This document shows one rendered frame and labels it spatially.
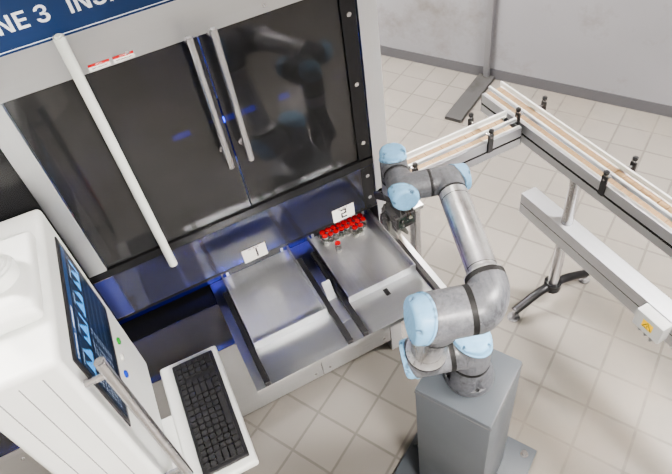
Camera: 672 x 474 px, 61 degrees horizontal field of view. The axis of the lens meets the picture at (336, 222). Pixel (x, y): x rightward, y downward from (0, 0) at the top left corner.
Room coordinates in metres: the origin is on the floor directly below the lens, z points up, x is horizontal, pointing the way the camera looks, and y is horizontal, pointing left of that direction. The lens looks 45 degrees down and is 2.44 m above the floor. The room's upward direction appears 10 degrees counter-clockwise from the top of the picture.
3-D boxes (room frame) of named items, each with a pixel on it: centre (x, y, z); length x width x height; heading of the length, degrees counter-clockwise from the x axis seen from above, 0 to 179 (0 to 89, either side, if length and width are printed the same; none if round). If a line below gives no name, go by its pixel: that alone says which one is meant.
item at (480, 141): (1.78, -0.48, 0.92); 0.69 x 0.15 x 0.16; 110
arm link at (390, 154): (1.22, -0.19, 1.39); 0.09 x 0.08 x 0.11; 1
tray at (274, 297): (1.25, 0.26, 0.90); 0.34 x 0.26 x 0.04; 20
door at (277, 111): (1.43, 0.05, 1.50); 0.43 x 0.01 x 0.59; 110
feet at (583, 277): (1.62, -0.98, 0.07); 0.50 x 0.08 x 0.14; 110
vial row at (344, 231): (1.46, -0.03, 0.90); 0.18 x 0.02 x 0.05; 110
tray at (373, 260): (1.36, -0.06, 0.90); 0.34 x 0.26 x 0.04; 20
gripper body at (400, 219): (1.21, -0.19, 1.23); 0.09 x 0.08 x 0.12; 21
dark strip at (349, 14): (1.48, -0.13, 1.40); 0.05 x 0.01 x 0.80; 110
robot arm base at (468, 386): (0.87, -0.32, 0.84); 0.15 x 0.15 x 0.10
